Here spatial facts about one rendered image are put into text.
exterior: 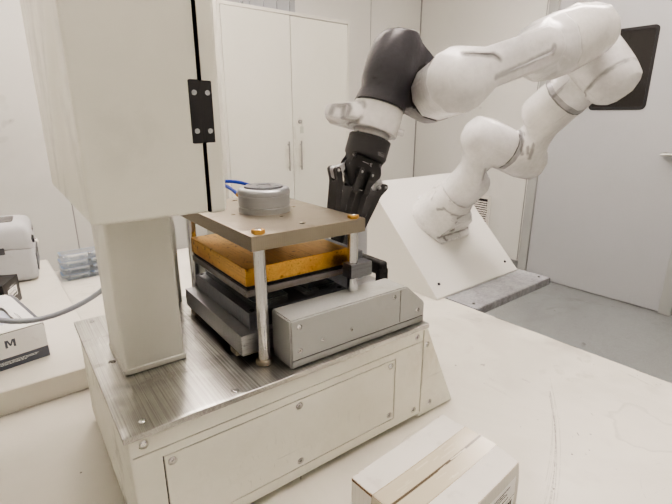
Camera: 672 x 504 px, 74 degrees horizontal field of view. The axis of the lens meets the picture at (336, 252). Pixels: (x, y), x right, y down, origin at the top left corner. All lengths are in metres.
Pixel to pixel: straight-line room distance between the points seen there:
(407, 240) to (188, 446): 0.95
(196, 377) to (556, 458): 0.55
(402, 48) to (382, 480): 0.64
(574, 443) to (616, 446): 0.06
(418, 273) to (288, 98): 2.06
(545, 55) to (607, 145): 2.83
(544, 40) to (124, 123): 0.65
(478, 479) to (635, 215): 3.14
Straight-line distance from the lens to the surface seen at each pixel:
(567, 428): 0.89
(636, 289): 3.72
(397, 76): 0.79
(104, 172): 0.46
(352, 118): 0.78
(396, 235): 1.36
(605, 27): 0.99
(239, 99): 2.98
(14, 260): 1.55
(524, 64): 0.82
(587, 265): 3.80
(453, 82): 0.73
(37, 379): 1.00
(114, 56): 0.46
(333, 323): 0.62
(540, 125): 1.21
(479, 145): 1.23
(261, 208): 0.66
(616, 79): 1.06
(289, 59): 3.18
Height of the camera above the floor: 1.25
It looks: 17 degrees down
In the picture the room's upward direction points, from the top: straight up
